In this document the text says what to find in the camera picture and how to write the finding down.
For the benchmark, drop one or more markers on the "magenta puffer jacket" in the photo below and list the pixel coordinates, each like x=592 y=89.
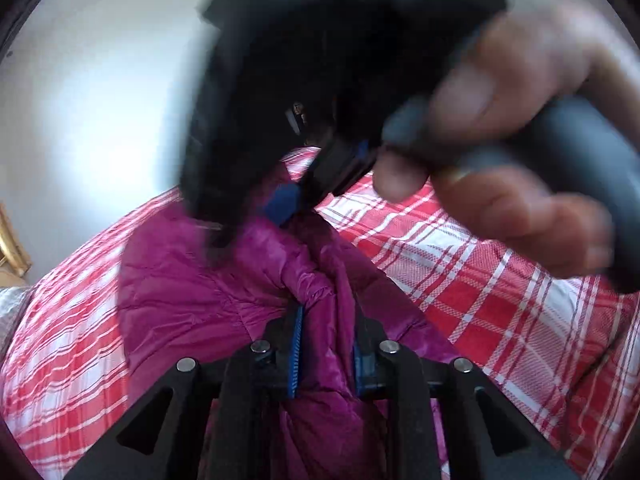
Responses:
x=210 y=310

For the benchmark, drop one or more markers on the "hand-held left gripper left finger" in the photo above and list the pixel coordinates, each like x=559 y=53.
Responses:
x=296 y=355

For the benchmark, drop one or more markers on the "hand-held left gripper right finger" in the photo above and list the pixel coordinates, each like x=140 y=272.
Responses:
x=361 y=370

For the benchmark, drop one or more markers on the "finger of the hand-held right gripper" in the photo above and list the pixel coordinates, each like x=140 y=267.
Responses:
x=350 y=165
x=282 y=205

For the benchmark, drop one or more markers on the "red plaid bed sheet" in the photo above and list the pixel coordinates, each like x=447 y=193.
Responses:
x=475 y=300

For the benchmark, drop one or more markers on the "person's right hand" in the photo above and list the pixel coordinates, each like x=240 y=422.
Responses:
x=520 y=75

